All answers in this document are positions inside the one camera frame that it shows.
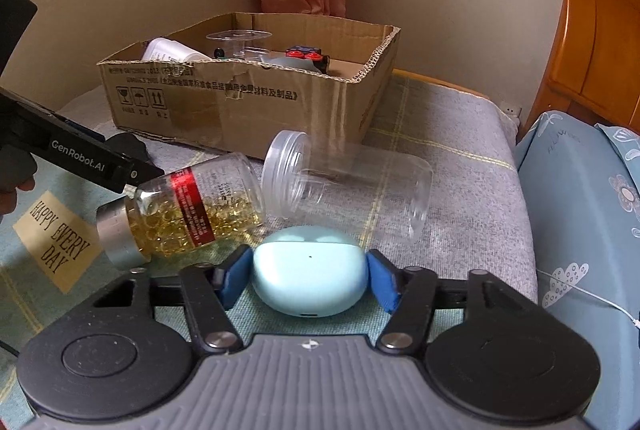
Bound capsule bottle silver cap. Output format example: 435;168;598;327
96;153;265;270

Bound white translucent plastic bottle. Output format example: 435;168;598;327
141;37;212;63

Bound light blue earbuds case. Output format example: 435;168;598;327
252;225;369;317

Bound clear round plastic container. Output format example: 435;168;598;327
206;29;272;62

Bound black toy car red wheels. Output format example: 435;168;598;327
285;46;330;74

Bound person's left hand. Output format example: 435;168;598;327
0;178;35;216

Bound grey blue checked cushion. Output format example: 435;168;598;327
1;75;538;429

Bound clear empty plastic jar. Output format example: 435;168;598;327
262;130;433;249

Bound cardboard box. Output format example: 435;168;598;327
98;12;400;158

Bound blue floral bedding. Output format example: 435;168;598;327
514;112;640;429

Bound wooden headboard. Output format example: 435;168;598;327
522;0;639;132

